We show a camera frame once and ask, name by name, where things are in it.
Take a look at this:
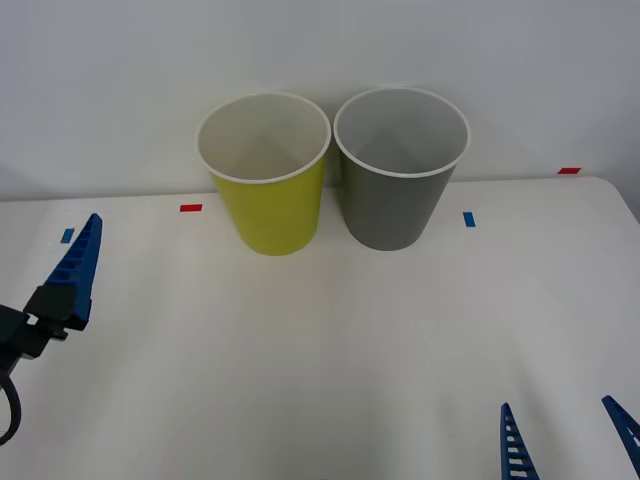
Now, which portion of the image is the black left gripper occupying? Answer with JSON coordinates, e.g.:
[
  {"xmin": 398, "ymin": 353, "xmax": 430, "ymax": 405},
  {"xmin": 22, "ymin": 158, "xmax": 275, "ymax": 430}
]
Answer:
[{"xmin": 0, "ymin": 213, "xmax": 104, "ymax": 377}]

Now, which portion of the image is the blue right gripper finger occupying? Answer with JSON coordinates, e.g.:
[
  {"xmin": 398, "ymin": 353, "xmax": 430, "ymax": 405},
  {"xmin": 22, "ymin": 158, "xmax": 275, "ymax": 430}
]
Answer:
[
  {"xmin": 500, "ymin": 402, "xmax": 541, "ymax": 480},
  {"xmin": 600, "ymin": 395, "xmax": 640, "ymax": 479}
]

